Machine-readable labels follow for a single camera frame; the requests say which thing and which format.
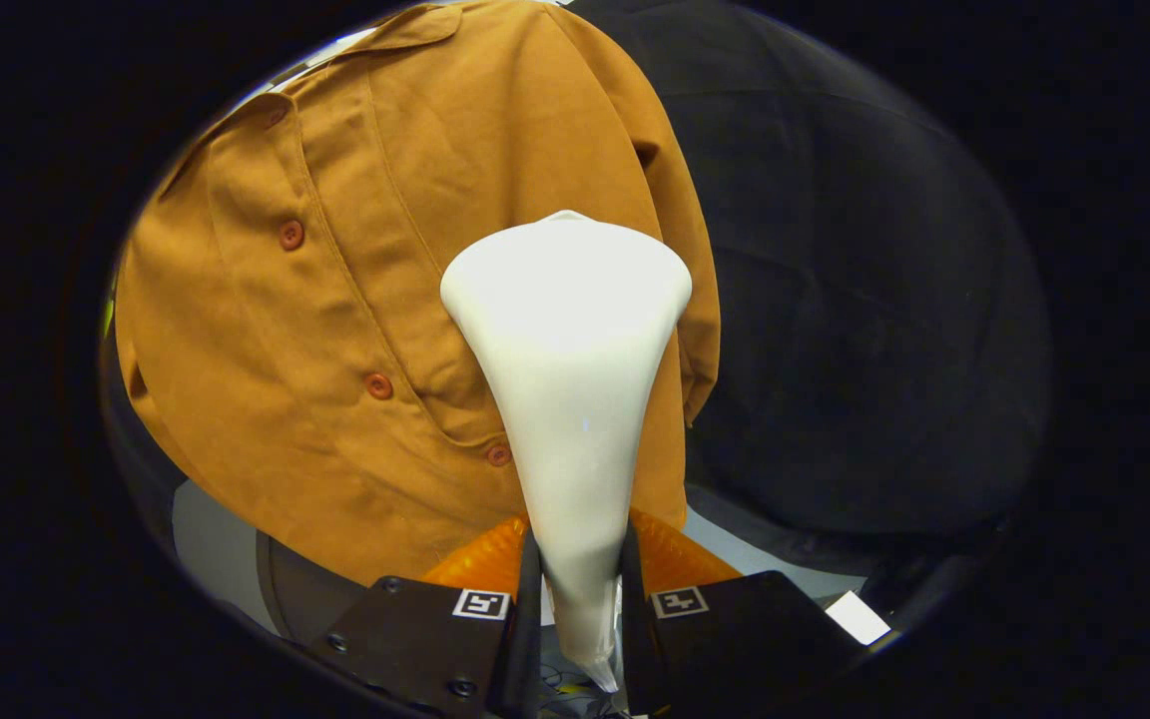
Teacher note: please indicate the black backdrop cloth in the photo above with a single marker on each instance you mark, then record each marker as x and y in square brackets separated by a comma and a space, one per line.
[884, 300]

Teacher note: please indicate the white paper sheet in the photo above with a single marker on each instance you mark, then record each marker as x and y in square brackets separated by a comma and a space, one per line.
[857, 617]

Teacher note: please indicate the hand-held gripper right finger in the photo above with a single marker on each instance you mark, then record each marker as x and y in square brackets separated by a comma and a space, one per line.
[635, 659]

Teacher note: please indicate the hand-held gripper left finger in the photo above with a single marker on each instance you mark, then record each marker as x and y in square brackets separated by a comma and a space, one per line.
[527, 659]

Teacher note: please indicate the orange button shirt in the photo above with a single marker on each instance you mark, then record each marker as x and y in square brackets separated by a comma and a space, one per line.
[286, 350]

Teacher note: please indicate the white garment steamer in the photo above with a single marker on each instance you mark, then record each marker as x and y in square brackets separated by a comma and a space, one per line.
[565, 379]

